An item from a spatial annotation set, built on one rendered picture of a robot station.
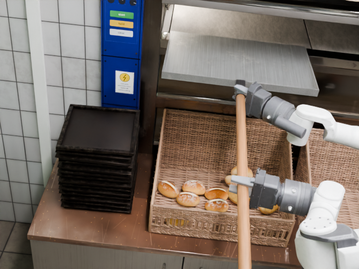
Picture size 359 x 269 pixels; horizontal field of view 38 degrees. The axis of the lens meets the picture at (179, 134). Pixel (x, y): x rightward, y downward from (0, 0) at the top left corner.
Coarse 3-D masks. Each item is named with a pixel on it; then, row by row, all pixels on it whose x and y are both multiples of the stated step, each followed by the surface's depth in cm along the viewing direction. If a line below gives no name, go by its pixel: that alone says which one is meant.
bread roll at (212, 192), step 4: (208, 188) 218; (212, 188) 216; (216, 188) 216; (220, 188) 217; (208, 192) 216; (212, 192) 216; (216, 192) 215; (220, 192) 216; (224, 192) 216; (208, 196) 216; (212, 196) 216; (216, 196) 215; (220, 196) 216; (224, 196) 216
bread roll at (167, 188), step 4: (164, 180) 219; (160, 184) 217; (164, 184) 216; (168, 184) 216; (172, 184) 216; (160, 188) 217; (164, 188) 216; (168, 188) 215; (172, 188) 215; (176, 188) 216; (160, 192) 217; (164, 192) 216; (168, 192) 215; (172, 192) 215; (176, 192) 215; (168, 196) 216; (172, 196) 215; (176, 196) 216
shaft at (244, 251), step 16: (240, 96) 170; (240, 112) 163; (240, 128) 156; (240, 144) 150; (240, 160) 145; (240, 192) 135; (240, 208) 130; (240, 224) 126; (240, 240) 122; (240, 256) 119
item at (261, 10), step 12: (168, 0) 177; (180, 0) 177; (192, 0) 177; (264, 0) 187; (276, 0) 189; (288, 0) 192; (300, 0) 194; (252, 12) 178; (264, 12) 178; (276, 12) 177; (288, 12) 177; (300, 12) 177
